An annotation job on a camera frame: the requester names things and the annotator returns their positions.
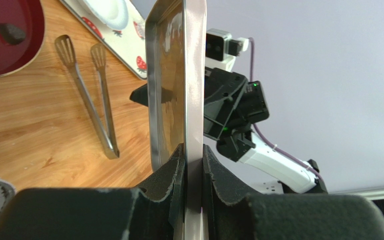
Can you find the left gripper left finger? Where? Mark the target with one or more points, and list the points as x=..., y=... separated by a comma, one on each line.
x=152, y=210

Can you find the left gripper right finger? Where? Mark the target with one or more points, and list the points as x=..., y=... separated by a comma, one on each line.
x=236, y=211

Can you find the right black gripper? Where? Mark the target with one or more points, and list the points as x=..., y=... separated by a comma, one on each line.
x=231, y=101

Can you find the silver tin lid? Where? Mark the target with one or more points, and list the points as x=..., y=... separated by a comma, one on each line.
x=175, y=35

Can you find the metal tongs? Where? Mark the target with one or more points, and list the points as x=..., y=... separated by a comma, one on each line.
x=105, y=130

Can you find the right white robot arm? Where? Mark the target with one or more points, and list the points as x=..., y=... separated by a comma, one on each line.
x=246, y=146

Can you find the dark chocolate tray right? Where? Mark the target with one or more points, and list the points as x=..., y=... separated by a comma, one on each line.
x=11, y=34

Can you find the strawberry pattern tray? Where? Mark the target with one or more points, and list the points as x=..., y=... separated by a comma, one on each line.
x=127, y=45

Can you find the white paper bowl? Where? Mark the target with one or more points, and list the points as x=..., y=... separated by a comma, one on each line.
x=112, y=13

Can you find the red round tray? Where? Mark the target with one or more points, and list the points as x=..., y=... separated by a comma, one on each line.
x=29, y=16

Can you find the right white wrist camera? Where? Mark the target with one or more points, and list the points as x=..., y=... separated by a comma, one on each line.
x=221, y=50

